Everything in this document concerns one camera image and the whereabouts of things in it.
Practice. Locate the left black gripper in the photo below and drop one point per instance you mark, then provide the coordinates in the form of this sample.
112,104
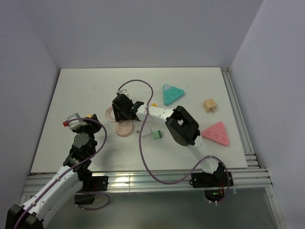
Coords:
95,127

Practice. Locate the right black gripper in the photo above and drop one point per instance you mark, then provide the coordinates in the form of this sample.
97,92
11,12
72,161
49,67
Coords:
118,116

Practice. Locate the pink round power strip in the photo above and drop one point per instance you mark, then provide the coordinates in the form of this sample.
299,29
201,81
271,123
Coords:
123,128

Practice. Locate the green plug adapter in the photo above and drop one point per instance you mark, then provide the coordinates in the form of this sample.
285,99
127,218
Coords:
157,134

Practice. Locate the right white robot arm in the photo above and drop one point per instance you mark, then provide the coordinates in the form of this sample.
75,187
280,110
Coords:
181,125

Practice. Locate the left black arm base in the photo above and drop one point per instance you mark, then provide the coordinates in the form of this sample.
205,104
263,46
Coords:
93,184

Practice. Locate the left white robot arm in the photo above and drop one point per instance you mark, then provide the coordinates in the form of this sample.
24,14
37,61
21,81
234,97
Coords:
73,176

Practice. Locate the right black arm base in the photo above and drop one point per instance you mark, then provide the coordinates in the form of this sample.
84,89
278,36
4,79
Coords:
215,186

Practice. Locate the white charger adapter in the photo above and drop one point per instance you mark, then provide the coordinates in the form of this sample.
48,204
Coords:
146,132

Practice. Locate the teal triangular power strip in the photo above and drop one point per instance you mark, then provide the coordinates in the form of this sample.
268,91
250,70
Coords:
171,94

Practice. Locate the beige cube socket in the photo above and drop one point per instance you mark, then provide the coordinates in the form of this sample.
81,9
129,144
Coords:
209,105

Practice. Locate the pink triangular power strip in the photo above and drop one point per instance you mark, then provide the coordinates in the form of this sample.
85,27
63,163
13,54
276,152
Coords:
216,133

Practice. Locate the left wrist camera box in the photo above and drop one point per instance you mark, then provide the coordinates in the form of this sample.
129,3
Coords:
73,122

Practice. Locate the aluminium rail frame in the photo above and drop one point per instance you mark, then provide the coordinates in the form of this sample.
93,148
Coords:
133,162

